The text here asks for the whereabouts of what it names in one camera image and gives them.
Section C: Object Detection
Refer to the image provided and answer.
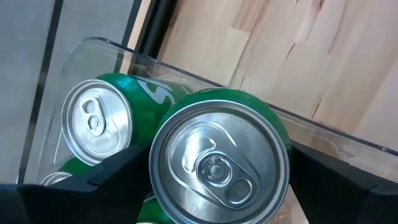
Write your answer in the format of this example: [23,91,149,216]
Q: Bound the black aluminium table frame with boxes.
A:
[136,0,178,60]

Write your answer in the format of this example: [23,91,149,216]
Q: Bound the green Sprite soda can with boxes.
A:
[148,87,293,224]
[39,155,94,187]
[136,194,177,224]
[61,72,193,166]

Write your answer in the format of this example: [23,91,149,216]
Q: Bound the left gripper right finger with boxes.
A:
[290,141,398,224]

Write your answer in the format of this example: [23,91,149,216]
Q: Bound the clear plastic bin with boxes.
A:
[23,36,398,224]

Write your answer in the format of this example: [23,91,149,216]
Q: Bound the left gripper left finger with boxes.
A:
[0,142,153,224]

